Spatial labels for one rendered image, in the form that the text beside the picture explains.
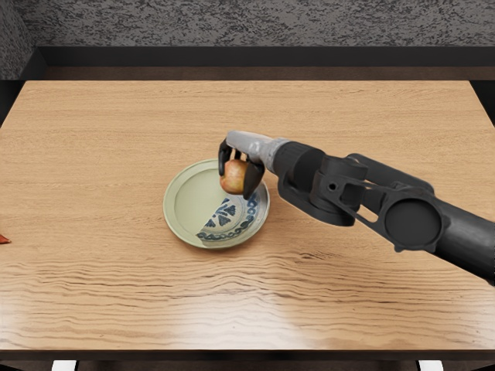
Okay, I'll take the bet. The green plate with blue pattern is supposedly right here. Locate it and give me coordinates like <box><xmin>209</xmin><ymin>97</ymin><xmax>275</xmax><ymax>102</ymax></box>
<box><xmin>162</xmin><ymin>158</ymin><xmax>271</xmax><ymax>250</ymax></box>

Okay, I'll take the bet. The red yellow apple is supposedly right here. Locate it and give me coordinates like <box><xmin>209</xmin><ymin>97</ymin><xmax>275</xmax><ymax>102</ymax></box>
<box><xmin>219</xmin><ymin>158</ymin><xmax>248</xmax><ymax>196</ymax></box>

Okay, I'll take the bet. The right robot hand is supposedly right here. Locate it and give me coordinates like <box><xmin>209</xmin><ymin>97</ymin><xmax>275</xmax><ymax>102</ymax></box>
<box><xmin>217</xmin><ymin>130</ymin><xmax>289</xmax><ymax>200</ymax></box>

